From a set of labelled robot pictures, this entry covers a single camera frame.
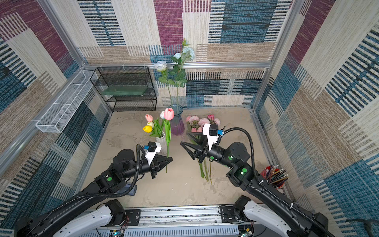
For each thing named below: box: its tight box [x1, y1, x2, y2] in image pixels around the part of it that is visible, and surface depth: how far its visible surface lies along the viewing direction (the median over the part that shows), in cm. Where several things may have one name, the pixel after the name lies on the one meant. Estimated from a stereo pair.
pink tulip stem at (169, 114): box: [163, 107, 175, 173], surface depth 53 cm
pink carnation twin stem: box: [213, 118, 222, 127], surface depth 108 cm
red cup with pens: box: [260, 164, 290, 190], surface depth 74 cm
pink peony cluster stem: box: [185, 115, 200, 132], surface depth 107 cm
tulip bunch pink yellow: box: [142, 110, 166, 138], surface depth 77 cm
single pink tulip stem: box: [198, 162, 209, 182], surface depth 90 cm
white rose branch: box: [153, 39, 195, 106], surface depth 86 cm
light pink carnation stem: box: [198, 118, 211, 128], surface depth 103 cm
